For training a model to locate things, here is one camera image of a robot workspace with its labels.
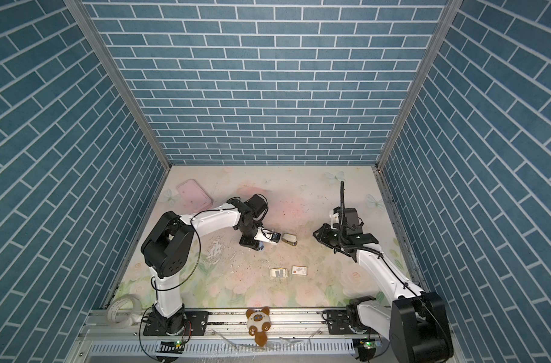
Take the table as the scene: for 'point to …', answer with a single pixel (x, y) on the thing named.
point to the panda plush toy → (259, 324)
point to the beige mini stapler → (289, 238)
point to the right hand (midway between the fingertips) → (313, 231)
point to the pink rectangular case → (193, 197)
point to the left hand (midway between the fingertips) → (258, 240)
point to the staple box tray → (278, 272)
